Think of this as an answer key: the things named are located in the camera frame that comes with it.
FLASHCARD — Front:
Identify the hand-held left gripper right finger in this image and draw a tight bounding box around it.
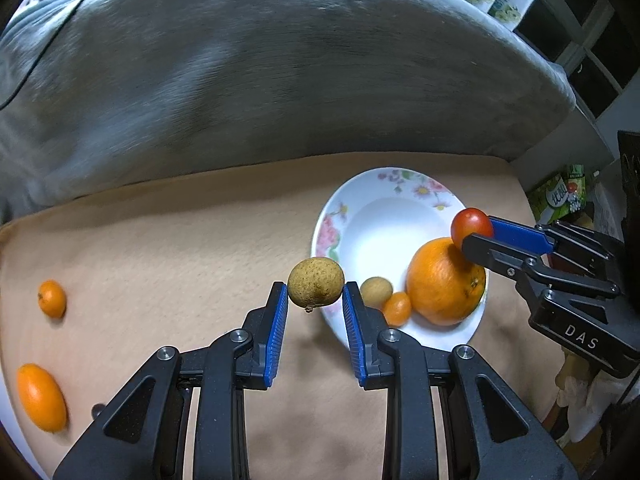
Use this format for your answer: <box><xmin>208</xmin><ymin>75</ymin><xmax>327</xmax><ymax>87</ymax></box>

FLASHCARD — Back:
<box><xmin>341</xmin><ymin>281</ymin><xmax>581</xmax><ymax>480</ymax></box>

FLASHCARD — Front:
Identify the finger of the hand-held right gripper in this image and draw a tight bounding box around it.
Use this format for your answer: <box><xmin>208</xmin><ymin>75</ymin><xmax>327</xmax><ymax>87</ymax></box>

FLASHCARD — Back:
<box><xmin>461</xmin><ymin>232</ymin><xmax>621</xmax><ymax>301</ymax></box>
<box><xmin>487</xmin><ymin>215</ymin><xmax>626</xmax><ymax>281</ymax></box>

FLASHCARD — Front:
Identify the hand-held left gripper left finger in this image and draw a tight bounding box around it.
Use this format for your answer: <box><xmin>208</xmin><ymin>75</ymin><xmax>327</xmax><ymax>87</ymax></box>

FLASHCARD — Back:
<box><xmin>52</xmin><ymin>281</ymin><xmax>291</xmax><ymax>480</ymax></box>

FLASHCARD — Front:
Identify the red cherry tomato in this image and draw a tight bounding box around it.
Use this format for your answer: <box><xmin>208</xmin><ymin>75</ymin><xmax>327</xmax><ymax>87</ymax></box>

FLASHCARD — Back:
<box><xmin>450</xmin><ymin>208</ymin><xmax>494</xmax><ymax>251</ymax></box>

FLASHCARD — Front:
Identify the brown longan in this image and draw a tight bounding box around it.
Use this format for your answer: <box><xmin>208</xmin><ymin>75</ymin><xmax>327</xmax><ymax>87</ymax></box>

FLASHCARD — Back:
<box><xmin>360</xmin><ymin>276</ymin><xmax>392</xmax><ymax>307</ymax></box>
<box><xmin>287</xmin><ymin>256</ymin><xmax>346</xmax><ymax>313</ymax></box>

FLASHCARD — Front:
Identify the orange cherry tomato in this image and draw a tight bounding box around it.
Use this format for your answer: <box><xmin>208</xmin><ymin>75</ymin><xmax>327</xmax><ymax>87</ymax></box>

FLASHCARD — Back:
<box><xmin>382</xmin><ymin>291</ymin><xmax>413</xmax><ymax>326</ymax></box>

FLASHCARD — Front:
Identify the rough large orange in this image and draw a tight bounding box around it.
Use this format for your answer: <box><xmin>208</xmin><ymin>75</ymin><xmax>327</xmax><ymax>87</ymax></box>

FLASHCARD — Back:
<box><xmin>406</xmin><ymin>237</ymin><xmax>487</xmax><ymax>327</ymax></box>

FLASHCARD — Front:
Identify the floral white plate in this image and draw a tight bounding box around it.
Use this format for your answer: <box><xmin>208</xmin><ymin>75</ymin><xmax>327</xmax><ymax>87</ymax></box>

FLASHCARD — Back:
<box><xmin>311</xmin><ymin>168</ymin><xmax>488</xmax><ymax>353</ymax></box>

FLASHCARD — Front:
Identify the small tangerine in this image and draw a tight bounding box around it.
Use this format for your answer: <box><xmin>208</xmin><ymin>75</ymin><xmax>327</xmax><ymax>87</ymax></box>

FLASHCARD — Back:
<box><xmin>37</xmin><ymin>280</ymin><xmax>67</xmax><ymax>319</ymax></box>

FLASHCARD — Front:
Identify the smooth large orange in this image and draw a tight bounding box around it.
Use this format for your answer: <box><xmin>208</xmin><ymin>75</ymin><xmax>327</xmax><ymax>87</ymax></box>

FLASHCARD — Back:
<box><xmin>16</xmin><ymin>363</ymin><xmax>68</xmax><ymax>433</ymax></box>

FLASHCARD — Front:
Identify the person's right hand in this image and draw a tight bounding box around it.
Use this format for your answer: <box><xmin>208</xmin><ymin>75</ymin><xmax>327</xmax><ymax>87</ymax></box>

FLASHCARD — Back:
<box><xmin>555</xmin><ymin>352</ymin><xmax>628</xmax><ymax>445</ymax></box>

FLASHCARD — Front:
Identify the green printed package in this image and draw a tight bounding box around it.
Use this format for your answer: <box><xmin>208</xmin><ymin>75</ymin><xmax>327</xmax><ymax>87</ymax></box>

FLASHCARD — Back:
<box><xmin>527</xmin><ymin>164</ymin><xmax>588</xmax><ymax>226</ymax></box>

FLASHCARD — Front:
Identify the grey blanket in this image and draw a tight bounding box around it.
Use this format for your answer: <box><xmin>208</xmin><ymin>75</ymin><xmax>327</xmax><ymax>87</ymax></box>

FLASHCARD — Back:
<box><xmin>0</xmin><ymin>0</ymin><xmax>576</xmax><ymax>221</ymax></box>

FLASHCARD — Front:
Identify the white window frame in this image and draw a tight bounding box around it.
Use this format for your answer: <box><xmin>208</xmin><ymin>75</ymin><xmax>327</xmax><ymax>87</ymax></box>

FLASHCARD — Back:
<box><xmin>515</xmin><ymin>0</ymin><xmax>640</xmax><ymax>126</ymax></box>

